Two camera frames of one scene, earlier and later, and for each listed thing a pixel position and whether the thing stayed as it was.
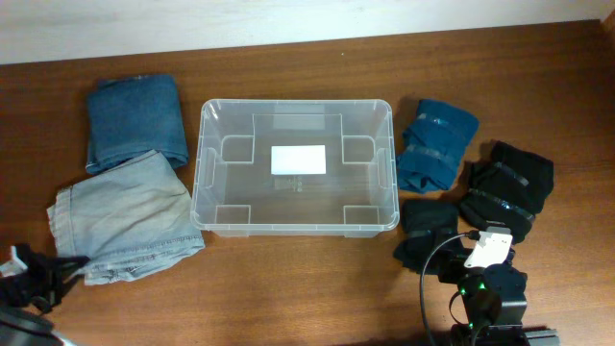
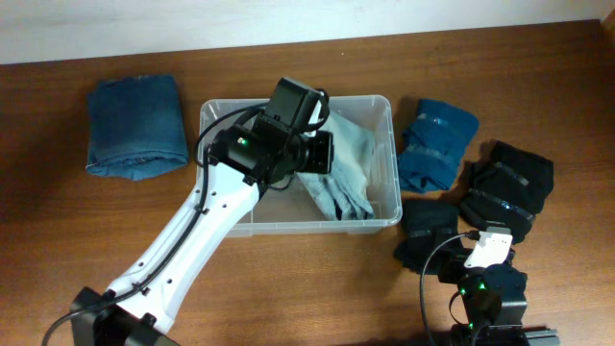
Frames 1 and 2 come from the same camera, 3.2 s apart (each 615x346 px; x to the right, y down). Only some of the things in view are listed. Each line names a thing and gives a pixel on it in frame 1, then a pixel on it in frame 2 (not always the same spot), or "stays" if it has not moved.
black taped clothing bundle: [505, 188] stays
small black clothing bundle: [430, 229] stays
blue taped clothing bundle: [432, 144] stays
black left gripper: [53, 269] to [327, 161]
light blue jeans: [127, 222] to [346, 189]
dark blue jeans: [129, 116] stays
